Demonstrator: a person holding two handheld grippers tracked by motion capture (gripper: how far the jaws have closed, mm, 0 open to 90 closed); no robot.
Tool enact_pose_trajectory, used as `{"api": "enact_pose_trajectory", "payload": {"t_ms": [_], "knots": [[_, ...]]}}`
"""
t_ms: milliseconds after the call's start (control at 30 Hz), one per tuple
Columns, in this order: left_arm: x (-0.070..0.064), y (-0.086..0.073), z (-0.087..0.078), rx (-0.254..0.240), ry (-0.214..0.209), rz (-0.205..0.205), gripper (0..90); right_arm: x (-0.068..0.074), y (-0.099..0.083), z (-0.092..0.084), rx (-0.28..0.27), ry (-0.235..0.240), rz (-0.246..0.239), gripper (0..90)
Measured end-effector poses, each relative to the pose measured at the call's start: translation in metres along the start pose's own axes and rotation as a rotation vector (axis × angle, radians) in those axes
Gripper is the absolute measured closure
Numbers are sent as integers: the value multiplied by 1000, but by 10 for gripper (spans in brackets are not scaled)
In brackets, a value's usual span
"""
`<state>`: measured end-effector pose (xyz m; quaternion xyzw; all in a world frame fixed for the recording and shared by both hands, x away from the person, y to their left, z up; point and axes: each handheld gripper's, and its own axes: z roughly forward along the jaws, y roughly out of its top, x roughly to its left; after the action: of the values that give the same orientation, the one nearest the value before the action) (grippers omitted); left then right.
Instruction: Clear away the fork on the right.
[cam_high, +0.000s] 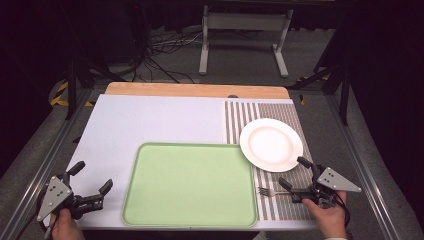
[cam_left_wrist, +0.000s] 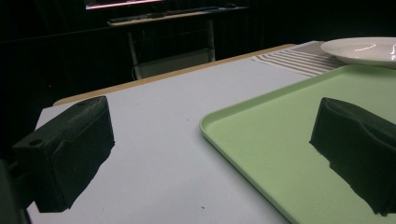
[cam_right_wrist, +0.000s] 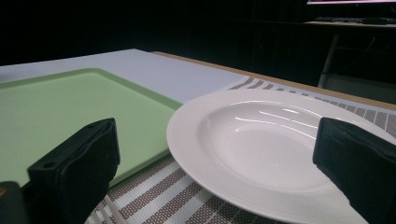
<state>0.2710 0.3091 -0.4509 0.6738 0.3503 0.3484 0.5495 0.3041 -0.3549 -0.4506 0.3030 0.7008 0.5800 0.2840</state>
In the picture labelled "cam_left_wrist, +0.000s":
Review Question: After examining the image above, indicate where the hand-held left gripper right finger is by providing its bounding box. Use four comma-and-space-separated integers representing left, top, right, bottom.
308, 97, 396, 217

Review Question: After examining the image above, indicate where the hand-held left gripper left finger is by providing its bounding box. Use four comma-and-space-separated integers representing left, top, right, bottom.
11, 95, 116, 214

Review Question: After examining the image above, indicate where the light green plastic tray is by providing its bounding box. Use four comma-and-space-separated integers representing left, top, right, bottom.
199, 64, 396, 224

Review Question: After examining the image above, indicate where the white plate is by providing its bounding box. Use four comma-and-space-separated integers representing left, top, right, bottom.
319, 36, 396, 70

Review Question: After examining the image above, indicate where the grey striped cloth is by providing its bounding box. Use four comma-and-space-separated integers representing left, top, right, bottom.
251, 40, 347, 77

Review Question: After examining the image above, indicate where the desk with metal legs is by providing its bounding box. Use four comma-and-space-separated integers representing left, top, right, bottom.
106, 7, 250, 80

